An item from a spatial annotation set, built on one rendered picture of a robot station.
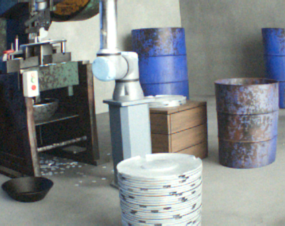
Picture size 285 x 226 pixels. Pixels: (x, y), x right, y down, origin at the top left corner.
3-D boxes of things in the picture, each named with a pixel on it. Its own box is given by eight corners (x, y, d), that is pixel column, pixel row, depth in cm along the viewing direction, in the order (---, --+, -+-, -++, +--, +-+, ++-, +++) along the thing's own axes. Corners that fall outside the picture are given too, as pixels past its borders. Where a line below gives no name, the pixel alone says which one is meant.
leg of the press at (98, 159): (109, 162, 271) (100, 18, 257) (96, 166, 263) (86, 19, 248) (29, 144, 331) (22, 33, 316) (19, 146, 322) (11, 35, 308)
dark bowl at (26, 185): (67, 196, 206) (65, 183, 205) (22, 210, 184) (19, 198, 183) (34, 184, 226) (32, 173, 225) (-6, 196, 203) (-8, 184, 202)
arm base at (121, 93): (149, 97, 212) (148, 77, 211) (122, 101, 204) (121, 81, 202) (133, 95, 225) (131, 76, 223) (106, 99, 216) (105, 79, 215)
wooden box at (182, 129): (208, 156, 267) (207, 101, 262) (170, 173, 240) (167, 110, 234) (159, 150, 294) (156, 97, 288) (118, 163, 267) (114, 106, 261)
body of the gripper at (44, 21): (49, 27, 226) (48, 8, 220) (35, 29, 225) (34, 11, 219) (50, 24, 233) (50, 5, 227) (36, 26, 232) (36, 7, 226)
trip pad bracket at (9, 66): (21, 91, 223) (19, 56, 220) (8, 94, 216) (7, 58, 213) (16, 91, 227) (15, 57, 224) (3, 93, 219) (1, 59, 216)
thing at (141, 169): (177, 151, 166) (177, 148, 166) (217, 167, 140) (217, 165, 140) (105, 163, 155) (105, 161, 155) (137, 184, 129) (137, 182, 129)
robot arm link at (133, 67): (143, 77, 214) (142, 50, 212) (128, 80, 203) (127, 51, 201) (123, 77, 221) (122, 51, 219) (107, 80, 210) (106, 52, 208)
